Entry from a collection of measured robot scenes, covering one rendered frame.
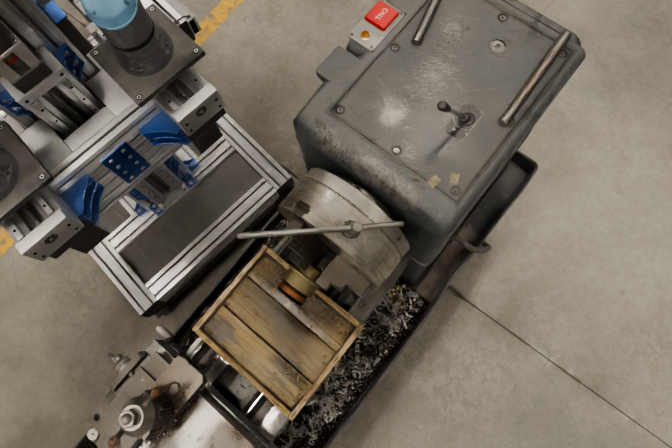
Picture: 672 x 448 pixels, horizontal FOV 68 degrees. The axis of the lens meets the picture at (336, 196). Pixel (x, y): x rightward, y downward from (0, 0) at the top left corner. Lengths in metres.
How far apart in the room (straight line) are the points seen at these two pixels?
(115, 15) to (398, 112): 0.66
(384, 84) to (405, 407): 1.49
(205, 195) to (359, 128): 1.26
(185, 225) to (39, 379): 0.95
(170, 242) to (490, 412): 1.52
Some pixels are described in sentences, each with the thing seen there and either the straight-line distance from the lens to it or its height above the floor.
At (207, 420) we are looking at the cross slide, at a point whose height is 0.97.
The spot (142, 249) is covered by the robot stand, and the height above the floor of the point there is 0.21.
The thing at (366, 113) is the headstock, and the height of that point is 1.26.
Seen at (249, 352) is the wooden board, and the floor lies 0.88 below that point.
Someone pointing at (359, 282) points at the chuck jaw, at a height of 1.10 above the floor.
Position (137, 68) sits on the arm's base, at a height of 1.18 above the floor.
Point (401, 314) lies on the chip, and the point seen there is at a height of 0.55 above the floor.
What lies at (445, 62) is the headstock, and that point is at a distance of 1.23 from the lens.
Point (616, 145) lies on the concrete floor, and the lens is 2.76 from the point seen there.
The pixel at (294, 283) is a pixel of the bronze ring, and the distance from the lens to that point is 1.18.
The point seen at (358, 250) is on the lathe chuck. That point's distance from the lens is 1.08.
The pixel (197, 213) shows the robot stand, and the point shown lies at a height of 0.21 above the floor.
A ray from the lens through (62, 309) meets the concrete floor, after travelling 2.67.
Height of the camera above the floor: 2.28
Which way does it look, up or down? 72 degrees down
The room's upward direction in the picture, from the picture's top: 9 degrees counter-clockwise
